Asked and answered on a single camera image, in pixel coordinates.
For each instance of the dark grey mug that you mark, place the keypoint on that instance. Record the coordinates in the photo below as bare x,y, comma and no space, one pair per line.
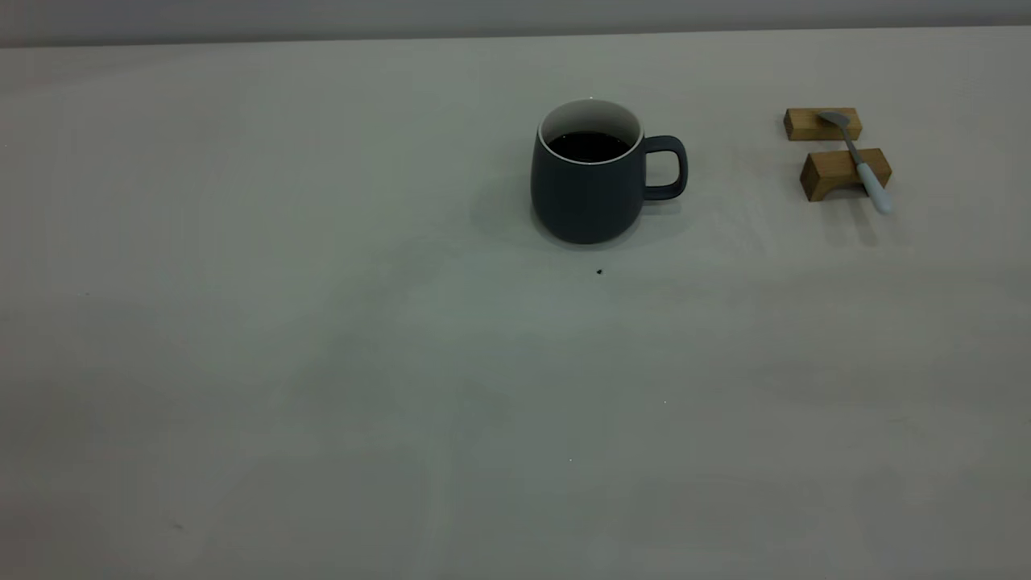
588,197

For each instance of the flat wooden block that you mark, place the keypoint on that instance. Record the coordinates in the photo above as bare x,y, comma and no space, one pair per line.
805,125

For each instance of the arched wooden block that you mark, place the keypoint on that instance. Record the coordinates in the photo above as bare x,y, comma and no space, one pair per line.
830,169

